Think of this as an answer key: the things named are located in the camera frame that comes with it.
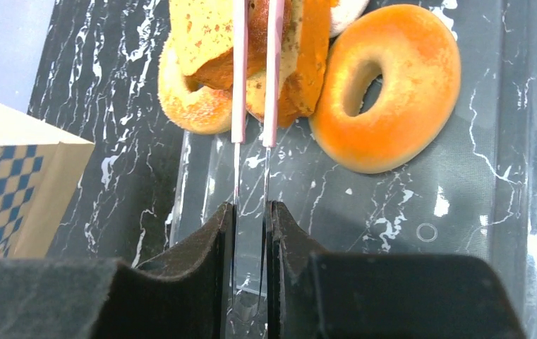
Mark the sugared orange fake donut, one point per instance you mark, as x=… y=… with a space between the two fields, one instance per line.
x=195 y=108

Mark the clear plastic tray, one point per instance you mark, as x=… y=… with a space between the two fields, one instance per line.
x=473 y=190

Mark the brown crusted fake bread slice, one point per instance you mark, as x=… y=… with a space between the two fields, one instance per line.
x=305 y=43

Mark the brown checkered paper bag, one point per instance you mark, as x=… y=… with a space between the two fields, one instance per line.
x=40 y=166

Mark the pink metal tongs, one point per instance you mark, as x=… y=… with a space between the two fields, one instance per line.
x=240 y=57

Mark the pink sugared bread slice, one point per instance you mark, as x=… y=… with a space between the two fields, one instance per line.
x=345 y=12

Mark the small yellow fake bread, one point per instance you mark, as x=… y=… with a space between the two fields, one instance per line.
x=204 y=37

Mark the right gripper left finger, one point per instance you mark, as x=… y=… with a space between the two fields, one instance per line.
x=180 y=293

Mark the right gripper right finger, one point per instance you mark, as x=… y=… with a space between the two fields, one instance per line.
x=316 y=293

